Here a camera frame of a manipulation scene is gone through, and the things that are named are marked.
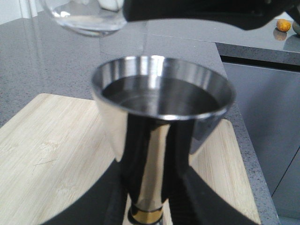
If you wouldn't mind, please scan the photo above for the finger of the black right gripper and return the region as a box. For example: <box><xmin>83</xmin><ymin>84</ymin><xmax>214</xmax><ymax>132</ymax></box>
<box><xmin>168</xmin><ymin>161</ymin><xmax>256</xmax><ymax>225</ymax></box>
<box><xmin>41</xmin><ymin>159</ymin><xmax>128</xmax><ymax>225</ymax></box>

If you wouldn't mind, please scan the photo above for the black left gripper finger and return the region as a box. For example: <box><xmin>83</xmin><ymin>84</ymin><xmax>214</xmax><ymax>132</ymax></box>
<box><xmin>123</xmin><ymin>0</ymin><xmax>300</xmax><ymax>30</ymax></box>

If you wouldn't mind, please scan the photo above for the steel double jigger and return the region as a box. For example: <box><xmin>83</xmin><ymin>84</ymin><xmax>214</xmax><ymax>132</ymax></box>
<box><xmin>91</xmin><ymin>55</ymin><xmax>236</xmax><ymax>225</ymax></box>

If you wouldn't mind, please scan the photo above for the clear glass beaker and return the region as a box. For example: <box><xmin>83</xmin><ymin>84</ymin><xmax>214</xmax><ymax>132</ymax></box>
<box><xmin>40</xmin><ymin>0</ymin><xmax>127</xmax><ymax>38</ymax></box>

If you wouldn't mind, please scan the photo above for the orange fruit on counter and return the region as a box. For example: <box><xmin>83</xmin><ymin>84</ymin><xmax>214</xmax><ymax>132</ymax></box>
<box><xmin>276</xmin><ymin>19</ymin><xmax>291</xmax><ymax>32</ymax></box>

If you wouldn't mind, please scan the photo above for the grey-green object at edge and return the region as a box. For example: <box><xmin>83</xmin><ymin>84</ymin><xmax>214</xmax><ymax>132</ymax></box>
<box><xmin>292</xmin><ymin>21</ymin><xmax>300</xmax><ymax>36</ymax></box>

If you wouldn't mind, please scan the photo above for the wooden cutting board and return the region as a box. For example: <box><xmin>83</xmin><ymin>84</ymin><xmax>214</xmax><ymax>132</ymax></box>
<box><xmin>0</xmin><ymin>93</ymin><xmax>261</xmax><ymax>225</ymax></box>

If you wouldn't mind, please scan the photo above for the white object behind beaker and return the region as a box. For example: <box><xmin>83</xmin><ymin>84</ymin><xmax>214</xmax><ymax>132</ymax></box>
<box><xmin>98</xmin><ymin>0</ymin><xmax>124</xmax><ymax>11</ymax></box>

